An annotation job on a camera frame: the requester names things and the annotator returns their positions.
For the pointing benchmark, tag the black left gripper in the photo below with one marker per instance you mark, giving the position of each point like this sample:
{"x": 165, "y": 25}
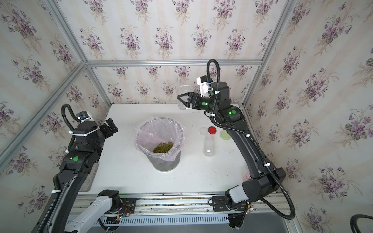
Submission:
{"x": 107, "y": 132}

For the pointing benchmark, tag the green mung beans pile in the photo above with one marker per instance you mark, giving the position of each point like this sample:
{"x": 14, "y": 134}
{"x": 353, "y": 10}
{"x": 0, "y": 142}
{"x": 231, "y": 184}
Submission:
{"x": 163, "y": 147}

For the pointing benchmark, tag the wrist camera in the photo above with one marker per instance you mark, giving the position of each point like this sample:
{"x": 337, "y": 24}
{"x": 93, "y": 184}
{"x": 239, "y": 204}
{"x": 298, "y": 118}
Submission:
{"x": 204, "y": 83}
{"x": 84, "y": 116}

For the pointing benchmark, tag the red jar lid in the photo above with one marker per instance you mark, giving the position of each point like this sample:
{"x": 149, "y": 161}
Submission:
{"x": 212, "y": 130}

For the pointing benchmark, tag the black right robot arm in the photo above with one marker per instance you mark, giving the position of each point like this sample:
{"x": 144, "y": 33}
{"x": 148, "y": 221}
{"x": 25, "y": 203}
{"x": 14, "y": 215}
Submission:
{"x": 265, "y": 177}

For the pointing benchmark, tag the mesh bin with pink bag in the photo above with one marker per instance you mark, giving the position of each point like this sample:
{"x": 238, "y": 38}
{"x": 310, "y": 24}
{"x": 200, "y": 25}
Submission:
{"x": 161, "y": 139}

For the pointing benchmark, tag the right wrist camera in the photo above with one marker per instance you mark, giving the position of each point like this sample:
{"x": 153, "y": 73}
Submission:
{"x": 204, "y": 83}

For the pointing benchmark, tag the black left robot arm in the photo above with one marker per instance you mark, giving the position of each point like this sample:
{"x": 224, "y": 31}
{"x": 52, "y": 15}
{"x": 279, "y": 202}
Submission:
{"x": 84, "y": 150}

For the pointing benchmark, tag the white slotted cable duct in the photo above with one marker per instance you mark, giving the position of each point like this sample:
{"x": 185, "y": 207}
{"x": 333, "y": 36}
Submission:
{"x": 166, "y": 220}

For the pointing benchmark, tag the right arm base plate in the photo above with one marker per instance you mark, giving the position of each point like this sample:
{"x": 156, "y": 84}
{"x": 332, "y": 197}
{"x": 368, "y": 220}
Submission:
{"x": 218, "y": 204}

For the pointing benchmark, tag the red lid bean jar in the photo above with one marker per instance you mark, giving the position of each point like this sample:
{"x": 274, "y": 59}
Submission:
{"x": 209, "y": 146}

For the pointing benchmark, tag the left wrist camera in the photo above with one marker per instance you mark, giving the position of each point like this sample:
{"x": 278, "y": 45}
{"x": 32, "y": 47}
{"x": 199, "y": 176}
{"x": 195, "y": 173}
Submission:
{"x": 84, "y": 116}

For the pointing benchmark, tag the green lid bean jar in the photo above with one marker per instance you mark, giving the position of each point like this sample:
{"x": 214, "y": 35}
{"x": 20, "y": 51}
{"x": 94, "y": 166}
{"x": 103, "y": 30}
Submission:
{"x": 182, "y": 90}

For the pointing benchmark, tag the green jar lid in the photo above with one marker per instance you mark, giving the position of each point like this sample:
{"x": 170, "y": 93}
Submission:
{"x": 225, "y": 135}

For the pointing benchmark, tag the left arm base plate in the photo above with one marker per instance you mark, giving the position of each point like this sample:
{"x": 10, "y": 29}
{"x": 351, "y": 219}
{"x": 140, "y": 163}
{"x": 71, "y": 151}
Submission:
{"x": 127, "y": 207}

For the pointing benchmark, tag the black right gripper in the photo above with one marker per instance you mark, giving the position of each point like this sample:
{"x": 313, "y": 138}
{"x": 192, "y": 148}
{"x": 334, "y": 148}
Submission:
{"x": 192, "y": 96}

